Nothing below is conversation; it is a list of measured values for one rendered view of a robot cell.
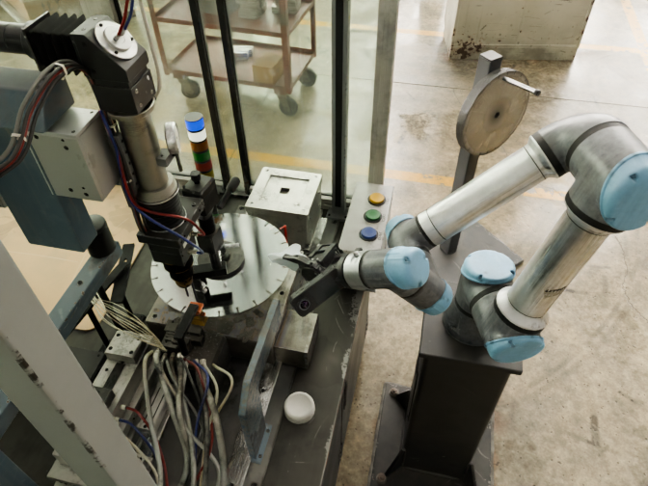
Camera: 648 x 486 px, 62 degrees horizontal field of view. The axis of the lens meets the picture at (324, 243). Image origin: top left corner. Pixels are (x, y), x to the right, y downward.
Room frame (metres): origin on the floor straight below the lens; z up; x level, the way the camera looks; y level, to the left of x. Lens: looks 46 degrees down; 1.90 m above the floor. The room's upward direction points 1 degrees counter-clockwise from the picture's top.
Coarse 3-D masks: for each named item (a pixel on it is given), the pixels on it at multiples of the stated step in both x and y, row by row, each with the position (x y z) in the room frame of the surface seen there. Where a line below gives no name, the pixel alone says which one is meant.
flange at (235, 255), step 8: (232, 248) 0.89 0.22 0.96; (240, 248) 0.90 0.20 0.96; (200, 256) 0.87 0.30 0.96; (208, 256) 0.87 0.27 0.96; (224, 256) 0.85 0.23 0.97; (232, 256) 0.87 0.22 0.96; (240, 256) 0.87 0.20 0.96; (232, 264) 0.84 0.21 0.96; (240, 264) 0.84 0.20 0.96; (232, 272) 0.82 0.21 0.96
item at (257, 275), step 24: (216, 216) 1.02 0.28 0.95; (240, 216) 1.02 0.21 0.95; (240, 240) 0.93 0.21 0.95; (264, 240) 0.93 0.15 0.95; (264, 264) 0.85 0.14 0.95; (168, 288) 0.78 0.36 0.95; (216, 288) 0.78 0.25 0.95; (240, 288) 0.78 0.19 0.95; (264, 288) 0.78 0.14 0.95; (216, 312) 0.71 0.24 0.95
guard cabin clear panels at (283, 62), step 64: (0, 0) 1.49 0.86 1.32; (64, 0) 1.44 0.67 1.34; (256, 0) 1.32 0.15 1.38; (320, 0) 1.28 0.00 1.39; (0, 64) 1.51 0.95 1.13; (192, 64) 1.36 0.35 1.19; (256, 64) 1.32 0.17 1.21; (320, 64) 1.28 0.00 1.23; (256, 128) 1.33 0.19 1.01; (320, 128) 1.28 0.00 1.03
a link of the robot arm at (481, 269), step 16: (480, 256) 0.84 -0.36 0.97; (496, 256) 0.84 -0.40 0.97; (464, 272) 0.81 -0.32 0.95; (480, 272) 0.79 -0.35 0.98; (496, 272) 0.79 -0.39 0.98; (512, 272) 0.79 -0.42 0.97; (464, 288) 0.79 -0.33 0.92; (480, 288) 0.76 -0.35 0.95; (496, 288) 0.75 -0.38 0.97; (464, 304) 0.79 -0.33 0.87
